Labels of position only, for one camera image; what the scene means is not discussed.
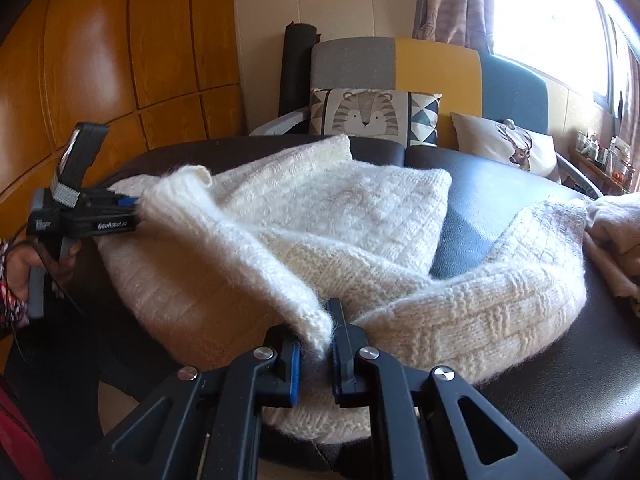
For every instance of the deer print cushion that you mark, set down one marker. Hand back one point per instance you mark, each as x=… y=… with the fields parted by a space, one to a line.
x=500 y=150

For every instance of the person's left hand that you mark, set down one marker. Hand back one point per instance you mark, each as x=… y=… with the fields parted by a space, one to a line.
x=20 y=270

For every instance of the beige cloth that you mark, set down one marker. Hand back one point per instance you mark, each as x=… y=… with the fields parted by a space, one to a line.
x=615 y=240

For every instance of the person's red clothing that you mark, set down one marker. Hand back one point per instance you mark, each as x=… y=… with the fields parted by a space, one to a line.
x=17 y=440

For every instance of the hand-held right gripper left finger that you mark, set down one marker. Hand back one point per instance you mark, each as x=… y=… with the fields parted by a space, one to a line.
x=295 y=375

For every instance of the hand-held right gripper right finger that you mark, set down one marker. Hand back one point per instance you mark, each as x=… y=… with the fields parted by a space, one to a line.
x=336 y=385

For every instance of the window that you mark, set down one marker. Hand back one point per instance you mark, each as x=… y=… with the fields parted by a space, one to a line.
x=545 y=15

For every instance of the patterned curtain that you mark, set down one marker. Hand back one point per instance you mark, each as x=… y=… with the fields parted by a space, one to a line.
x=450 y=5

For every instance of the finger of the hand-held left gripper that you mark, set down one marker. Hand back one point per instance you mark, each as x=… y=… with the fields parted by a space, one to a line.
x=127 y=203

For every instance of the black rolled mat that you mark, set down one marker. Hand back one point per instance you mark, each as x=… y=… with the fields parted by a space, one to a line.
x=297 y=70

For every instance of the cluttered wooden shelf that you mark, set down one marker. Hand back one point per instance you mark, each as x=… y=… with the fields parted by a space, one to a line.
x=600 y=160

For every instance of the wooden cabinet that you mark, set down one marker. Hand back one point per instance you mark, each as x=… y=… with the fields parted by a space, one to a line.
x=125 y=35

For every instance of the black leather massage bed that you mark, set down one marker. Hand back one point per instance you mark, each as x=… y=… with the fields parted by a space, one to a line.
x=550 y=410

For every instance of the tiger print cushion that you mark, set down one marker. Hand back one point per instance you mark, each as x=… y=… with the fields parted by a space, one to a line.
x=370 y=115

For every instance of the white knit sweater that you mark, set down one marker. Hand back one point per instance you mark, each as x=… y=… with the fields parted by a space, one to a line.
x=350 y=220

